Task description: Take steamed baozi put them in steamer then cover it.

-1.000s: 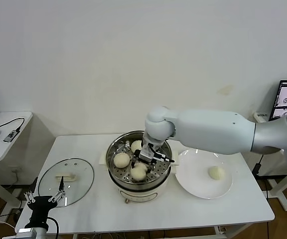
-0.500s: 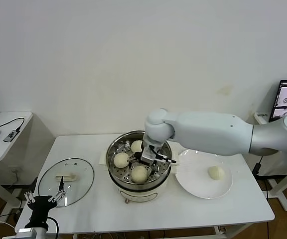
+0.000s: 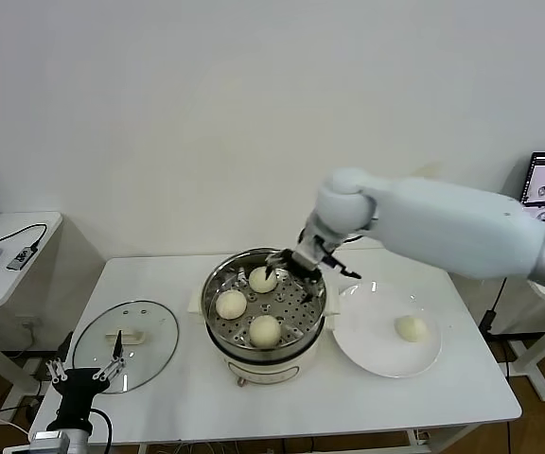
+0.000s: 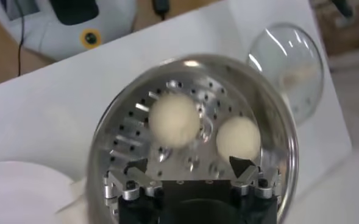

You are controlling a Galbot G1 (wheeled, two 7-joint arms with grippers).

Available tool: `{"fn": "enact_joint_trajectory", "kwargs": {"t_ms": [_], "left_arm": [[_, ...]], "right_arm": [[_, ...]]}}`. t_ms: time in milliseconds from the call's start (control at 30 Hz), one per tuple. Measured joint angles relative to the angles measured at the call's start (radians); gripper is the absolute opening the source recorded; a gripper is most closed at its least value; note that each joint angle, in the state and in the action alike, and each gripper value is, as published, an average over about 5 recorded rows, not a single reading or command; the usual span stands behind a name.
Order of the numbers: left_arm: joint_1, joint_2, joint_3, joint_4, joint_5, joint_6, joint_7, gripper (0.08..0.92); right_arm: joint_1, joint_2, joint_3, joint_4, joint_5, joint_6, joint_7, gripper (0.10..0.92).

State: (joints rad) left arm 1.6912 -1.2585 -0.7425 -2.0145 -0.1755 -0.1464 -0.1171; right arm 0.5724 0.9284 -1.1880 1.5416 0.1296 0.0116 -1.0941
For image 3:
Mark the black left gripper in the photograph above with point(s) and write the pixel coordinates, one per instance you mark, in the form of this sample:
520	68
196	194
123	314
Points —
78	388

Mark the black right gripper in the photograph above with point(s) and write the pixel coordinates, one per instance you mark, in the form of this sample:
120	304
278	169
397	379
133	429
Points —
305	270

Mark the white steamed baozi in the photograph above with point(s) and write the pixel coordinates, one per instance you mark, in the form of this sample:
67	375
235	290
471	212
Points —
231	304
260	283
411	328
265	331

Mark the round glass pot lid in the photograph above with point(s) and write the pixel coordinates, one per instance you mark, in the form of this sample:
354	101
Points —
133	312

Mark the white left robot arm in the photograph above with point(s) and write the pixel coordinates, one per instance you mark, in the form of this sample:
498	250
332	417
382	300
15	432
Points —
78	439

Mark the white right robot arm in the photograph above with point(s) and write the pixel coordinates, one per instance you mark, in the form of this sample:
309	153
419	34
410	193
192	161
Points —
443	222

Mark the perforated steel steamer basket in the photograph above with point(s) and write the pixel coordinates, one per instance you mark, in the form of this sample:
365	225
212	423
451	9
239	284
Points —
296	317

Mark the white floor power strip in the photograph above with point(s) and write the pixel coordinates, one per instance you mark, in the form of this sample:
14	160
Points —
37	370

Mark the white round plate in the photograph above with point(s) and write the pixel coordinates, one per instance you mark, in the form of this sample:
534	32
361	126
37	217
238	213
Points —
376	331

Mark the white electric cooker pot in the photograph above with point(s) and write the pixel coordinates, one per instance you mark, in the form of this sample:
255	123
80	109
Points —
263	370

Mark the grey usb hub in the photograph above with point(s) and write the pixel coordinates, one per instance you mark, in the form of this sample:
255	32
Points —
22	258

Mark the white side desk with laptop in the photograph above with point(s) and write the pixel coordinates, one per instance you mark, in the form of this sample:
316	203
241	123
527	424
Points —
542	384

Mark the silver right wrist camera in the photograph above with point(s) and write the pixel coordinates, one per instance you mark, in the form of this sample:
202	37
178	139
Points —
308	255

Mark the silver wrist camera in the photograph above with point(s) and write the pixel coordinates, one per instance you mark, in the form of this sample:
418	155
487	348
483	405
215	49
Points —
308	255
49	442

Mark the white wall socket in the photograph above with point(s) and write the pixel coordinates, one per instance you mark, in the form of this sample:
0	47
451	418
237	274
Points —
31	324

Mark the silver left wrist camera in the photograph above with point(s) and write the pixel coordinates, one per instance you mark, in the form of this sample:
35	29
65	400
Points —
49	442

